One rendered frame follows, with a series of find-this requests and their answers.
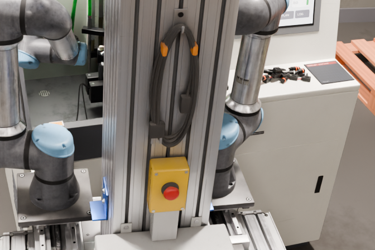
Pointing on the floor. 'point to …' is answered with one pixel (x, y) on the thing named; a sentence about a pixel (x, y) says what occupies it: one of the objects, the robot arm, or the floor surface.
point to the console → (299, 133)
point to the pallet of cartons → (359, 67)
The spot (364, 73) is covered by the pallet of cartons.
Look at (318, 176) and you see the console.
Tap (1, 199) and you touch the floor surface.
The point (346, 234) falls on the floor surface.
